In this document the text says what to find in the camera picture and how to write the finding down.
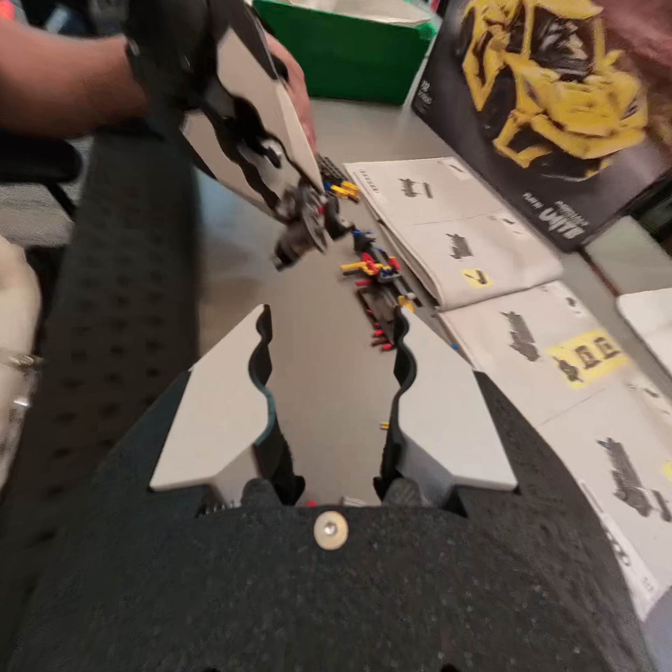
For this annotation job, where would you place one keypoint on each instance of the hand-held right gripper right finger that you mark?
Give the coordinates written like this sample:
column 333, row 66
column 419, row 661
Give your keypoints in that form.
column 451, row 420

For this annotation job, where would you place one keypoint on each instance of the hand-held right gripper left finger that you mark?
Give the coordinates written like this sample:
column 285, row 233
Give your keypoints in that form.
column 210, row 420

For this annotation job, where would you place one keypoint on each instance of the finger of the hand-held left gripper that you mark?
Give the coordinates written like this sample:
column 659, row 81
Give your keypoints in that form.
column 257, row 78
column 215, row 152

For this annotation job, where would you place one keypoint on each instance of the grey lego gear assembly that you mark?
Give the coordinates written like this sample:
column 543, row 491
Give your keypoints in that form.
column 307, row 225

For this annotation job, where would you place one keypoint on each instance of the lego instruction booklet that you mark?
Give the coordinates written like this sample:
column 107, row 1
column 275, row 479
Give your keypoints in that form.
column 472, row 236

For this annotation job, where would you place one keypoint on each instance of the person's left forearm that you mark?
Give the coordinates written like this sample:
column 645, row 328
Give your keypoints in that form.
column 63, row 78

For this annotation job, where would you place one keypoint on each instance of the pile of lego beams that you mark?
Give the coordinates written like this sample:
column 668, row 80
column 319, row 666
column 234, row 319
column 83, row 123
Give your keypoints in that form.
column 338, row 181

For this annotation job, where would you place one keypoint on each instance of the long lego chassis assembly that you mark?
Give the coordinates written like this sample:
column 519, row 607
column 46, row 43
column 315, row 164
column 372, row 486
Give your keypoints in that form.
column 380, row 294

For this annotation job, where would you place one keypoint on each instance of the yellow car lego set box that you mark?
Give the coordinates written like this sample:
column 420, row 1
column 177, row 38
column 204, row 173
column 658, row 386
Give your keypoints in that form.
column 540, row 105

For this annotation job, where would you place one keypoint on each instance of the person's left hand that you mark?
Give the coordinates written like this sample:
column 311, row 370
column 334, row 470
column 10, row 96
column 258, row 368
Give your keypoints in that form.
column 302, row 99

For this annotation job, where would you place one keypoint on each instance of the green plastic bin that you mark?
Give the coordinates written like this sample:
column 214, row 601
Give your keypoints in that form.
column 346, row 52

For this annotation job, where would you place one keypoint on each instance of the white paper bag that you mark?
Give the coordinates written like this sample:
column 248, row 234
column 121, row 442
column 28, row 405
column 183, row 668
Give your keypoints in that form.
column 367, row 10

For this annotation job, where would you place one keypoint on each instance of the black perforated foam pad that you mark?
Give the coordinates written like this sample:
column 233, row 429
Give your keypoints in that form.
column 120, row 315

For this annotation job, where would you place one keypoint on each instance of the wooden document stand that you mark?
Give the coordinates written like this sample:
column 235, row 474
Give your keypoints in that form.
column 648, row 320

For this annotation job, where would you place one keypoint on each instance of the person's white shirt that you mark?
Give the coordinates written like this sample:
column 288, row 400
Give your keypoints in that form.
column 15, row 315

